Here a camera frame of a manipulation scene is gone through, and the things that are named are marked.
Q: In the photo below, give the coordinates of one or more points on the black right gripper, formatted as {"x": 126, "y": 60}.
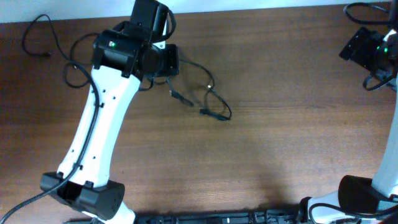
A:
{"x": 361, "y": 45}

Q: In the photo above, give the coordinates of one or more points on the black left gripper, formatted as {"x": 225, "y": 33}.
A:
{"x": 171, "y": 65}

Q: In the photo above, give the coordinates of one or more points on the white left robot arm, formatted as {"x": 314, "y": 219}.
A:
{"x": 122, "y": 58}

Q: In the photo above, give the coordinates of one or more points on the black aluminium frame rail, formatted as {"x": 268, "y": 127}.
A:
{"x": 247, "y": 217}

